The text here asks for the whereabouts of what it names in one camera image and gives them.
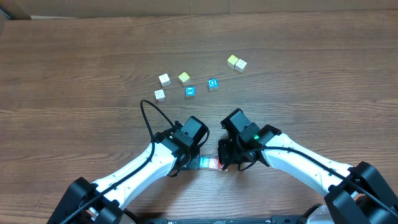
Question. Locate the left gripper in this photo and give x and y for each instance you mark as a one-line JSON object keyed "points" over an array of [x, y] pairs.
{"points": [[192, 162]]}

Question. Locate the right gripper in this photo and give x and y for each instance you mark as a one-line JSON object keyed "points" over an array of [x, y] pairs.
{"points": [[222, 155]]}

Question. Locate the blue P block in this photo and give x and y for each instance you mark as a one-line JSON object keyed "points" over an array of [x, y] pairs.
{"points": [[204, 162]]}

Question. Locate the red K block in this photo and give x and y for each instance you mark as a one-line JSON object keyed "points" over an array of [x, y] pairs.
{"points": [[221, 168]]}

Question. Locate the red M block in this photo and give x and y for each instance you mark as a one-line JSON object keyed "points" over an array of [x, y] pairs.
{"points": [[213, 164]]}

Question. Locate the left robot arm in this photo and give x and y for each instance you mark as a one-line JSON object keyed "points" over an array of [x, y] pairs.
{"points": [[105, 200]]}

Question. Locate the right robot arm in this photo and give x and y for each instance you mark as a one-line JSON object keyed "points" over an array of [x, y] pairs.
{"points": [[352, 194]]}

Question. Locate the blue X block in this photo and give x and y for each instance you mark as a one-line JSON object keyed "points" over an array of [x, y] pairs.
{"points": [[190, 92]]}

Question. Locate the white block lower left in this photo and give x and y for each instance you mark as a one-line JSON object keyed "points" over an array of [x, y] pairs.
{"points": [[159, 96]]}

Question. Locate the white block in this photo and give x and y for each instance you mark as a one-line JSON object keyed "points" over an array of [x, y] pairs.
{"points": [[159, 96], [164, 79], [240, 65]]}

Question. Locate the blue D block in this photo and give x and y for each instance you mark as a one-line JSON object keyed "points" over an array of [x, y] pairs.
{"points": [[213, 84]]}

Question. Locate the yellow block centre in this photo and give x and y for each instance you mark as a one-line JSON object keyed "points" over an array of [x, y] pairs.
{"points": [[184, 78]]}

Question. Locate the yellow block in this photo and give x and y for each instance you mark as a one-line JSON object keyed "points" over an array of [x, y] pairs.
{"points": [[231, 61], [184, 78]]}

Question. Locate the white block upper left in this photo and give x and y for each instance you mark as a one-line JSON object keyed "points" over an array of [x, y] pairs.
{"points": [[164, 79]]}

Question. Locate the white block far right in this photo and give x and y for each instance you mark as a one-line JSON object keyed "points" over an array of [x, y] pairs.
{"points": [[240, 65]]}

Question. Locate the yellow block far right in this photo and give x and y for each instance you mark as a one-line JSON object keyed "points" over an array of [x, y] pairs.
{"points": [[231, 61]]}

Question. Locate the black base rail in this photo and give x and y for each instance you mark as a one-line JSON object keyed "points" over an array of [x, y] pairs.
{"points": [[275, 219]]}

